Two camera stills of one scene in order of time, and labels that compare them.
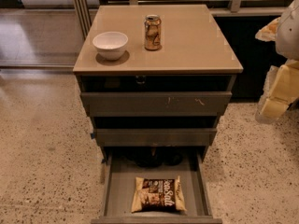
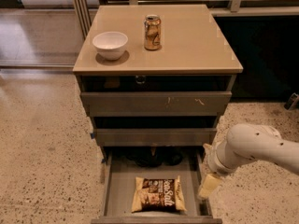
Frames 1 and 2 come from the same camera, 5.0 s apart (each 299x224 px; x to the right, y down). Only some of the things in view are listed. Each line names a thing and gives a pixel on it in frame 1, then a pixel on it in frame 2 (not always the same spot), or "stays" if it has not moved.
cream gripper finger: [274, 108] to [208, 148]
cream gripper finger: [269, 32] to [209, 186]
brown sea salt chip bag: [158, 195] stays
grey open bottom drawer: [121, 164] stays
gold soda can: [152, 32] stays
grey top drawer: [160, 104] stays
